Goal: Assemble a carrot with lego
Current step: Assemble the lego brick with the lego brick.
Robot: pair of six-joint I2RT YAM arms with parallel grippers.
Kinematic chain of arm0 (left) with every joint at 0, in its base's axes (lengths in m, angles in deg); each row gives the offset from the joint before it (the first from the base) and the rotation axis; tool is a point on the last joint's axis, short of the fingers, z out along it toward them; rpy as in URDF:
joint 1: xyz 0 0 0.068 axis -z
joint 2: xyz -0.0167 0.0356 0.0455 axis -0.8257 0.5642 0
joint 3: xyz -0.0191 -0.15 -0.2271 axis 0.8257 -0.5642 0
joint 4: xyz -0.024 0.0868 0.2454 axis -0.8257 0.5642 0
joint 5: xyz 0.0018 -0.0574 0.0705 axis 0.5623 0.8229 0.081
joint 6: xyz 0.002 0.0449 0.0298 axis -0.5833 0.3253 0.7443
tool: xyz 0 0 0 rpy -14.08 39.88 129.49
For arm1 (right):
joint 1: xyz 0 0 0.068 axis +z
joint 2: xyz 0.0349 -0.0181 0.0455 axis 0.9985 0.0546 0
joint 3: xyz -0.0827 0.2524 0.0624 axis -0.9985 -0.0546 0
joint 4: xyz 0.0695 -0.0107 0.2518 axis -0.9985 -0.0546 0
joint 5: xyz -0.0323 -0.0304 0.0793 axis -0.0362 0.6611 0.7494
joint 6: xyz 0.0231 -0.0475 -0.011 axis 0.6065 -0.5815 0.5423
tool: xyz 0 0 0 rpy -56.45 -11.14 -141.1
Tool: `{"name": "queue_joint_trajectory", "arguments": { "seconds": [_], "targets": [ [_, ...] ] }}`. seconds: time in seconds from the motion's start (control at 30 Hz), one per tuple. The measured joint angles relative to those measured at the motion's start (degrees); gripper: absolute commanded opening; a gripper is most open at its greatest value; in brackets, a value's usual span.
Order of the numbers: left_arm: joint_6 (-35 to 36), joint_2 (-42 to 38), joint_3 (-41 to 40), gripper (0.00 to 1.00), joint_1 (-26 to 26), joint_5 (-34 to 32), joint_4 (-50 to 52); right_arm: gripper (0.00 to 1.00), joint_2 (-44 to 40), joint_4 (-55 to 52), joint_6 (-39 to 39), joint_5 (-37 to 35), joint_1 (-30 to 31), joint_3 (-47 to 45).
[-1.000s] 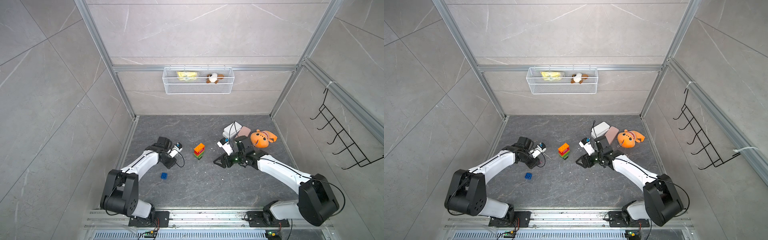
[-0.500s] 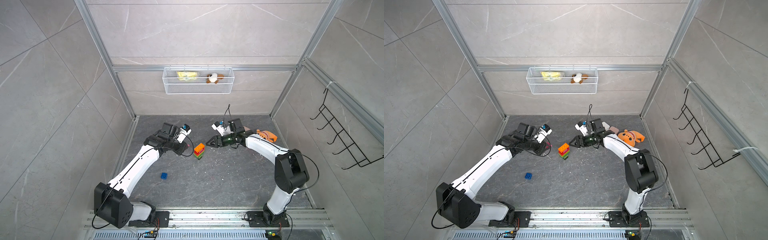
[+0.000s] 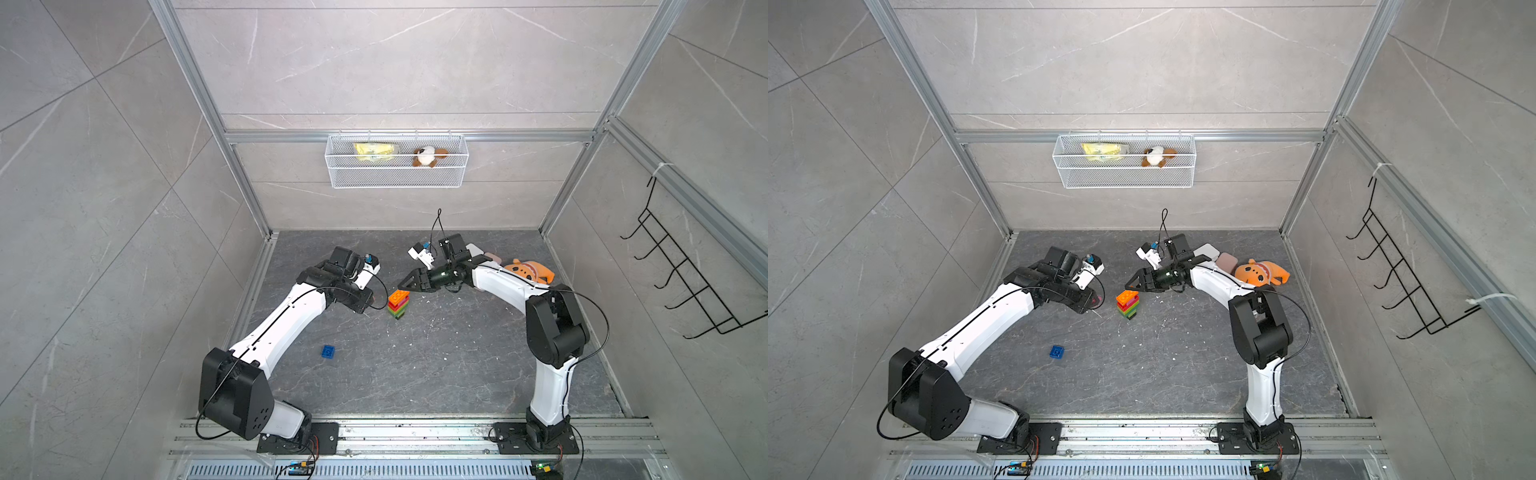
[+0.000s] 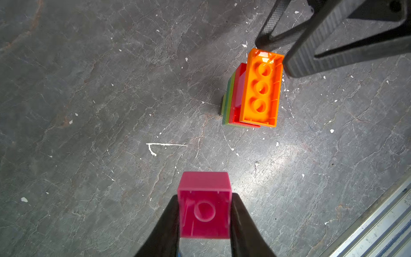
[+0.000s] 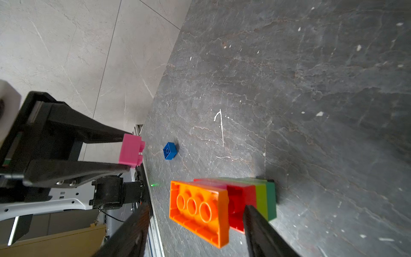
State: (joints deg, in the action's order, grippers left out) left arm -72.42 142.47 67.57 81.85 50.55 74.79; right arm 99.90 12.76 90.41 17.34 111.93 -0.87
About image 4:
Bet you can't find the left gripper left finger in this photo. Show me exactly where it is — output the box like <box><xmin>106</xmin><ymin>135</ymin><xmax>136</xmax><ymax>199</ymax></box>
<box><xmin>135</xmin><ymin>195</ymin><xmax>180</xmax><ymax>257</ymax></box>

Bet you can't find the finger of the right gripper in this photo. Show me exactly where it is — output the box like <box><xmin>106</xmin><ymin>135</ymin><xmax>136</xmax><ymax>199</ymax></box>
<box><xmin>255</xmin><ymin>1</ymin><xmax>313</xmax><ymax>51</ymax></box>
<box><xmin>283</xmin><ymin>1</ymin><xmax>411</xmax><ymax>78</ymax></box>

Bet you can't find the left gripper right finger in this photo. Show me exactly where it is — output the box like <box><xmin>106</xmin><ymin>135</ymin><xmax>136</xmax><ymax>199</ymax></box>
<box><xmin>230</xmin><ymin>193</ymin><xmax>276</xmax><ymax>257</ymax></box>

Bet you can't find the orange lego brick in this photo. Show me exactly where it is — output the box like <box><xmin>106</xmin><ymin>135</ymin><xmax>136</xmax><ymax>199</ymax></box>
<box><xmin>239</xmin><ymin>48</ymin><xmax>284</xmax><ymax>127</ymax></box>

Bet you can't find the magenta lego brick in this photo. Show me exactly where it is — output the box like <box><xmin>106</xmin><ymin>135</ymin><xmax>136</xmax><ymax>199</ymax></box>
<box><xmin>177</xmin><ymin>171</ymin><xmax>232</xmax><ymax>239</ymax></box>

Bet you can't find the lime green long brick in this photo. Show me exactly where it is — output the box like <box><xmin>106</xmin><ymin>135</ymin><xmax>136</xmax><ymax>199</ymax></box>
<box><xmin>224</xmin><ymin>71</ymin><xmax>257</xmax><ymax>127</ymax></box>

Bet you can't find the red lego brick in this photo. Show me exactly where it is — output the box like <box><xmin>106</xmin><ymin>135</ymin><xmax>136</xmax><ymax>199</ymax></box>
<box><xmin>230</xmin><ymin>63</ymin><xmax>260</xmax><ymax>128</ymax></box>

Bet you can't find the dark green lego brick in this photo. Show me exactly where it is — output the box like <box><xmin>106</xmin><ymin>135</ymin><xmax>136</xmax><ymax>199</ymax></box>
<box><xmin>220</xmin><ymin>78</ymin><xmax>231</xmax><ymax>125</ymax></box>

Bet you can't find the aluminium mounting rail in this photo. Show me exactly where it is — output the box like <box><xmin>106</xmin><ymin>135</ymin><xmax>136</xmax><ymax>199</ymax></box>
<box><xmin>321</xmin><ymin>171</ymin><xmax>411</xmax><ymax>257</ymax></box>

